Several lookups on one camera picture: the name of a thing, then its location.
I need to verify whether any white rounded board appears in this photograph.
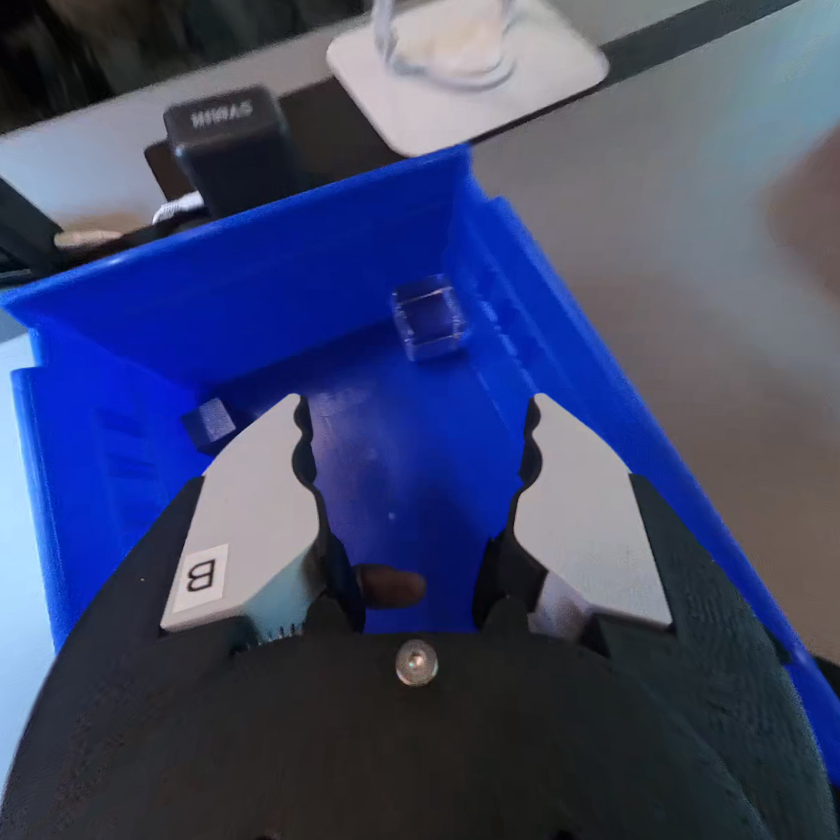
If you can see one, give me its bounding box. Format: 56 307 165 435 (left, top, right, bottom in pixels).
326 0 610 159

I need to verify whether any clear acrylic cube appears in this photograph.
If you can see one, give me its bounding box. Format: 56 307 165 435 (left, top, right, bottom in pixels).
390 274 474 363

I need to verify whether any white braided cable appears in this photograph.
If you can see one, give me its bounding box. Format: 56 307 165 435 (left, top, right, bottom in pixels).
152 193 208 224

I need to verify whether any small grey box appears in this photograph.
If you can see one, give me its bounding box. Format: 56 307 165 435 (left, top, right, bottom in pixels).
163 87 294 219

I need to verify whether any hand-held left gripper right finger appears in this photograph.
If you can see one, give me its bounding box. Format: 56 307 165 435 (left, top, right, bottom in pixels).
505 394 674 641

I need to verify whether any small blue cube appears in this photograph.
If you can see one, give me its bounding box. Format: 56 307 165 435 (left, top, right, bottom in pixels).
180 397 238 455

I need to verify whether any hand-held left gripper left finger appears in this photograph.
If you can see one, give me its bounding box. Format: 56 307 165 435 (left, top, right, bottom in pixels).
159 394 329 641

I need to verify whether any blue plastic bin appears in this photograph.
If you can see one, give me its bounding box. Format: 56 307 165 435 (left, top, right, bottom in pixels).
0 144 840 785

